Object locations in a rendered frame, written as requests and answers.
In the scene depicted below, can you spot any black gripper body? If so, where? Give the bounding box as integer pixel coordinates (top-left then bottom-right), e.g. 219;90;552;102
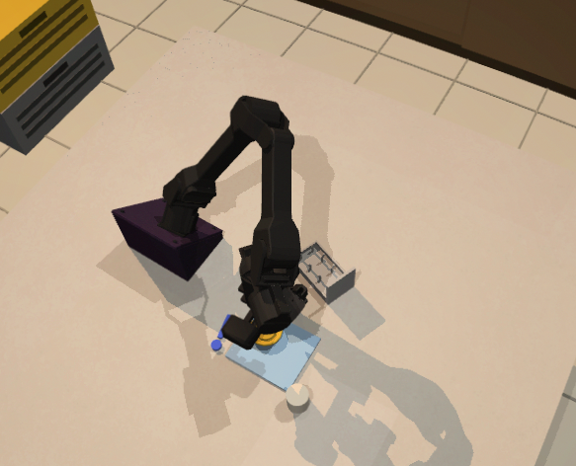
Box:
220;283;260;350

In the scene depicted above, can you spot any yellow round plate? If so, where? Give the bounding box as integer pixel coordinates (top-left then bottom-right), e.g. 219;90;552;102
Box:
255;330;283;347

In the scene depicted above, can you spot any grey dish rack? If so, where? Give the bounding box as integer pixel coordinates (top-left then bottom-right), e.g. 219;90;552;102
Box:
298;240;356;305

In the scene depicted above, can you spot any beige cylinder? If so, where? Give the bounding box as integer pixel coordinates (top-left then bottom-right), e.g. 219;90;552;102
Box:
286;383;309;414

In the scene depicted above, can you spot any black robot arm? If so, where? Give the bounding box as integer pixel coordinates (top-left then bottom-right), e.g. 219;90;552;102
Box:
157;96;308;335

